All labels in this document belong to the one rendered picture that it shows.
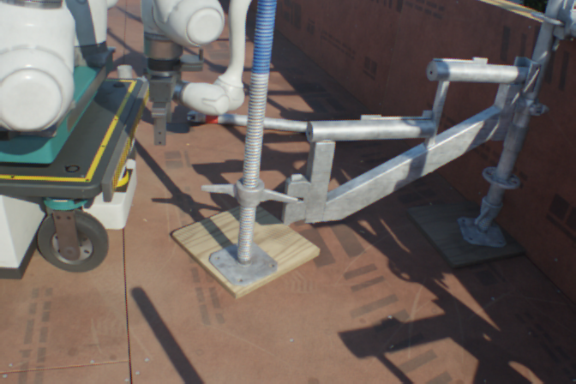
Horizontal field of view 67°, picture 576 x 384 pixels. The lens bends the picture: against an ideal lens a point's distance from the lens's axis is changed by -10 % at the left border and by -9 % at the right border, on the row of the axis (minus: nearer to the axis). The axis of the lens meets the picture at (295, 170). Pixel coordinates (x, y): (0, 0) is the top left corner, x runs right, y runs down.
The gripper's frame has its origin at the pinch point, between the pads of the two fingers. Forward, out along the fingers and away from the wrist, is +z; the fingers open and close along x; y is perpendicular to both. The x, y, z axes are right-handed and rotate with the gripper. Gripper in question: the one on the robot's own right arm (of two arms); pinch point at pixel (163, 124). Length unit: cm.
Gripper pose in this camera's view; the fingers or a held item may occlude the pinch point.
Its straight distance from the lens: 116.5
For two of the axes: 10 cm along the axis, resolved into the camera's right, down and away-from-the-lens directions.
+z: -1.2, 8.7, 4.8
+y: -9.8, -0.3, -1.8
